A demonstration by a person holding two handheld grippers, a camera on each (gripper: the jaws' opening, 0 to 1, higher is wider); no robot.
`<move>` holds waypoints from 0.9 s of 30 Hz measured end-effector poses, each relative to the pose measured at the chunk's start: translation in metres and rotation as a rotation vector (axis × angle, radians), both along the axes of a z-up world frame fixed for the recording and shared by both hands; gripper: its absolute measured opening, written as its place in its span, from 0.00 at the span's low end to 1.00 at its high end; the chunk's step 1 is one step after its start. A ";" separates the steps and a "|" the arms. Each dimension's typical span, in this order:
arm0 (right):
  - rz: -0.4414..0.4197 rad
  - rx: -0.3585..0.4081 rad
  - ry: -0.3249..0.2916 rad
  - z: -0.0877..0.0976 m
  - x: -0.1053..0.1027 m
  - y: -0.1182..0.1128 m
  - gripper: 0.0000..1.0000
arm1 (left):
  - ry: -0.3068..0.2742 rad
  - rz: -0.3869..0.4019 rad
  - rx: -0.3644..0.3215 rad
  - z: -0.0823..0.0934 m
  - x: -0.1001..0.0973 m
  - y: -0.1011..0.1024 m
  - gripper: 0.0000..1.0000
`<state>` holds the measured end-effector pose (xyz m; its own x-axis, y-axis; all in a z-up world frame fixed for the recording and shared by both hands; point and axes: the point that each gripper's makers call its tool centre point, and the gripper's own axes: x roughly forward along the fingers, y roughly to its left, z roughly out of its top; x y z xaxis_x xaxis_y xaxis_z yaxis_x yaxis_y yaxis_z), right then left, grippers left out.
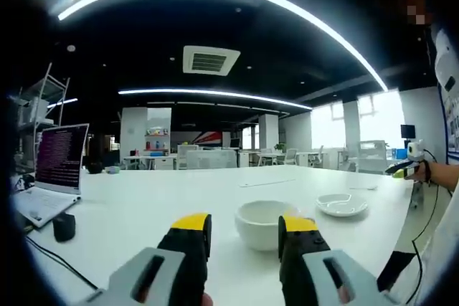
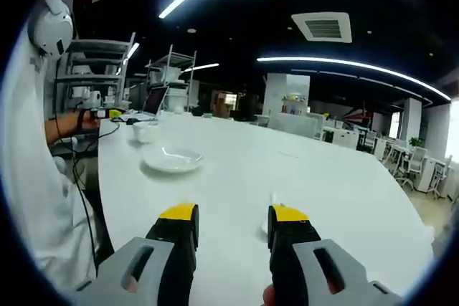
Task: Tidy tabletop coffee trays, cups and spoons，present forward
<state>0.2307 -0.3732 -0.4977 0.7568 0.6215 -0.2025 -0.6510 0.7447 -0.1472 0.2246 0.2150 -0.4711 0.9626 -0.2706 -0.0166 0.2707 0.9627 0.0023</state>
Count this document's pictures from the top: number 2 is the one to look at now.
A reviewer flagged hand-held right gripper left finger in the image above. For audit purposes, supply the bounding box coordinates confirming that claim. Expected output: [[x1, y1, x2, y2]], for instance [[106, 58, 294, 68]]
[[75, 202, 200, 306]]

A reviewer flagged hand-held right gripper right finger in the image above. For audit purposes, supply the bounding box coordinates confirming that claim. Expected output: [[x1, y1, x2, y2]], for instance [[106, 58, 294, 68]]
[[267, 204, 403, 306]]

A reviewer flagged white coffee cup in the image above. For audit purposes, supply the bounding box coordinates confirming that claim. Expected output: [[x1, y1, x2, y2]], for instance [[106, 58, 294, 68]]
[[132, 121, 159, 143]]

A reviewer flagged white spoon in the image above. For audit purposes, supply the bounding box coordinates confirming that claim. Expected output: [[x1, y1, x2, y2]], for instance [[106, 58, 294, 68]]
[[260, 192, 285, 235]]

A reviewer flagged white coffee tray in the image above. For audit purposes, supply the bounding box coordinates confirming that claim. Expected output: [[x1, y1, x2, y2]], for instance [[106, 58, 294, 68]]
[[142, 146, 204, 174]]

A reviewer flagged white tabletop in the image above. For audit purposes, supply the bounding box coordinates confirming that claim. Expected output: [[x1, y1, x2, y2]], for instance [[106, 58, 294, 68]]
[[97, 110, 437, 302]]

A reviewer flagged person's left hand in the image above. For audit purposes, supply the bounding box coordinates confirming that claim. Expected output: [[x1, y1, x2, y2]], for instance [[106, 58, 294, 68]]
[[80, 114, 100, 132]]

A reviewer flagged person's right hand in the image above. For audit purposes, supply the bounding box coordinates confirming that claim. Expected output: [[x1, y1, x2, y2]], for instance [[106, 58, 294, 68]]
[[262, 283, 278, 306]]

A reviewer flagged large grey metal shelf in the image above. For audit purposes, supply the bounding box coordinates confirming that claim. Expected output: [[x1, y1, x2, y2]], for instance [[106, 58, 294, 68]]
[[56, 32, 138, 114]]

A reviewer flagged open laptop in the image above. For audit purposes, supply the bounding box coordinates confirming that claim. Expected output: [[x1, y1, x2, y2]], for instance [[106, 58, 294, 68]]
[[120, 86, 170, 123]]

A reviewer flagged small grey metal shelf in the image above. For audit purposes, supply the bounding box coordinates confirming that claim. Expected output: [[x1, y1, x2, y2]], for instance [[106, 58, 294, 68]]
[[144, 44, 198, 113]]

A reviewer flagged white chest-worn device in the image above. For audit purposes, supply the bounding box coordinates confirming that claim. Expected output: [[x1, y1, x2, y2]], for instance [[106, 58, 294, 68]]
[[27, 0, 75, 62]]

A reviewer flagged person in white shirt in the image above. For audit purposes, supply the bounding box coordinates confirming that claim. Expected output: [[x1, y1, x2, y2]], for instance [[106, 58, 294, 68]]
[[0, 22, 107, 287]]

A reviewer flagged white office chair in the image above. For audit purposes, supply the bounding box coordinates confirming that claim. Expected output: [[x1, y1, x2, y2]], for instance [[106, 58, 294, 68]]
[[396, 145, 428, 189]]

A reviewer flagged white pillar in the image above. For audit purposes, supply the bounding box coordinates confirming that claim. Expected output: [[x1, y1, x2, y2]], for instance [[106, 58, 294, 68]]
[[262, 72, 311, 118]]

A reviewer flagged long curved ceiling light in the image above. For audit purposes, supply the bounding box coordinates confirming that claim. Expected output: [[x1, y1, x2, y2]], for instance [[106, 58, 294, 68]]
[[256, 56, 453, 102]]

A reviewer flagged ceiling air conditioner vent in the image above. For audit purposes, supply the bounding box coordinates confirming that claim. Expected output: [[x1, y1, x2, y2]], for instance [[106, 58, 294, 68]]
[[290, 11, 353, 44]]

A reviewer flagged thin black cable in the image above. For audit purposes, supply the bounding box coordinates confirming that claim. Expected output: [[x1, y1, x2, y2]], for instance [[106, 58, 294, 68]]
[[73, 122, 122, 153]]

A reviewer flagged black device cable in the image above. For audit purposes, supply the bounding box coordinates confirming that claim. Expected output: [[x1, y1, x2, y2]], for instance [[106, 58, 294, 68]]
[[52, 57, 100, 279]]

